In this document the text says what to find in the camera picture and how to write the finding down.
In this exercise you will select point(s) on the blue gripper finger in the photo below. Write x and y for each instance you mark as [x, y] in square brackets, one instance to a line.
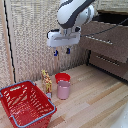
[68, 50]
[56, 52]

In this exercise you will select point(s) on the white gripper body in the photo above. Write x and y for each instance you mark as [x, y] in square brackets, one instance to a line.
[63, 38]

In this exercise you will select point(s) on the pink mug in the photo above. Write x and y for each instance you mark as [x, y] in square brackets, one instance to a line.
[63, 90]

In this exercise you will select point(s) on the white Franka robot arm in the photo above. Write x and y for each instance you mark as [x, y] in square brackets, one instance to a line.
[75, 11]

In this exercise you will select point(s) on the red plastic shopping basket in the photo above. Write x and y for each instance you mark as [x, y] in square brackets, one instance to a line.
[26, 105]

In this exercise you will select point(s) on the red bowl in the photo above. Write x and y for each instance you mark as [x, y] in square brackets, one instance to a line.
[62, 77]

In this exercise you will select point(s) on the dark brown drawer cabinet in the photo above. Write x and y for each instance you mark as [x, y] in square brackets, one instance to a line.
[110, 40]

